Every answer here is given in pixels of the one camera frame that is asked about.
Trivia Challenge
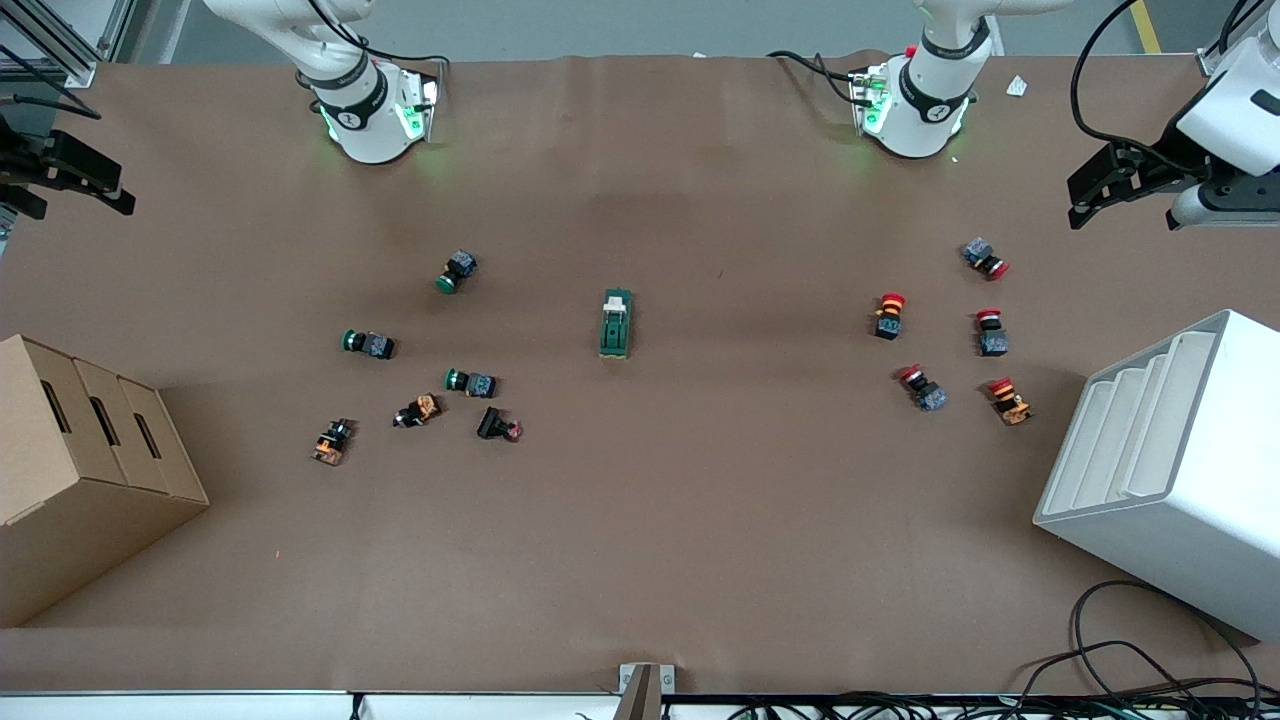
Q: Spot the green load switch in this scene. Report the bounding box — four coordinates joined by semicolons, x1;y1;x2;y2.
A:
598;288;635;361

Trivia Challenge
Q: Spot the red mushroom button orange block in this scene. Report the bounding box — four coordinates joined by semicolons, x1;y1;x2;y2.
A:
986;376;1033;427

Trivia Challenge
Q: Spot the white slotted rack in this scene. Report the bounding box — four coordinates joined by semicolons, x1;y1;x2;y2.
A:
1033;309;1280;643

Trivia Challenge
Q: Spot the brown cardboard box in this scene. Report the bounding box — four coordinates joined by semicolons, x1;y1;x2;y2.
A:
0;333;211;629

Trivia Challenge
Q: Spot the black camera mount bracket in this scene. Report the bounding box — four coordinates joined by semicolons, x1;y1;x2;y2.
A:
1200;150;1280;201

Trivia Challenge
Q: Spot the aluminium frame profile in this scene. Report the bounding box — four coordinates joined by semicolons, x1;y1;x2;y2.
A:
0;0;136;89

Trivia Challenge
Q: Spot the black left arm base cable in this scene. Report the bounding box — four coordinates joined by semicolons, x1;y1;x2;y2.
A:
768;50;869;106

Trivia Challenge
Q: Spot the black arm base cable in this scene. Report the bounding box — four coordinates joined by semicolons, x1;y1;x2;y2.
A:
305;0;451;76
768;50;869;106

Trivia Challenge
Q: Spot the black right arm base cable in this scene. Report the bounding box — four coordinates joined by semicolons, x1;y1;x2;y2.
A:
305;0;451;76

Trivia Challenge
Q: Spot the black looped floor cable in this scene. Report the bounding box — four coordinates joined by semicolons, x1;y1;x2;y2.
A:
1012;580;1269;701

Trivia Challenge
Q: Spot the black cable bundle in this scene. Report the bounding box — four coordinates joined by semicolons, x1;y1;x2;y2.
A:
730;690;1280;720

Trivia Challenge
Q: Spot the grey metal bracket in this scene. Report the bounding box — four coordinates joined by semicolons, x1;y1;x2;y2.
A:
618;662;677;720

